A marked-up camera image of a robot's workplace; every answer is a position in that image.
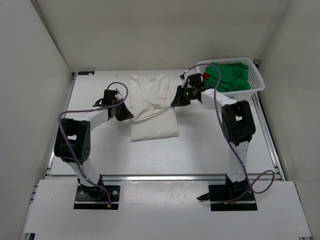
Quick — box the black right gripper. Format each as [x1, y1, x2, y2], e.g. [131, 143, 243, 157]
[172, 86, 196, 108]

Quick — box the white t shirt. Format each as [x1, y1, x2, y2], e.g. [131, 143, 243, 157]
[129, 73, 179, 142]

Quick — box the green t shirt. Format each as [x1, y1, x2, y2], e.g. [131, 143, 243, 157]
[204, 62, 251, 93]

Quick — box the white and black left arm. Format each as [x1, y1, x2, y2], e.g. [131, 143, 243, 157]
[53, 88, 134, 205]

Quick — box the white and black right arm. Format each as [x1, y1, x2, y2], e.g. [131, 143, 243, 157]
[171, 73, 256, 200]

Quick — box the red t shirt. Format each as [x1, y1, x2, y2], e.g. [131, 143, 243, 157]
[203, 72, 210, 81]

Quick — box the dark blue table label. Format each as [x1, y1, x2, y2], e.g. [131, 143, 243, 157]
[77, 71, 95, 76]

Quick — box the white front cover board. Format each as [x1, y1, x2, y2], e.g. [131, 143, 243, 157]
[24, 180, 312, 240]

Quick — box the aluminium left table rail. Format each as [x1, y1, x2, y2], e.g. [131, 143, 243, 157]
[46, 73, 77, 176]

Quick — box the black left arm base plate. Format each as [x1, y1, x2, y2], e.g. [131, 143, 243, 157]
[73, 176, 121, 210]

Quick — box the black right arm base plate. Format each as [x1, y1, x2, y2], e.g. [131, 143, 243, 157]
[196, 175, 258, 212]

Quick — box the aluminium right table rail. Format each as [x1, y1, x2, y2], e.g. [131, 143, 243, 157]
[251, 93, 287, 181]

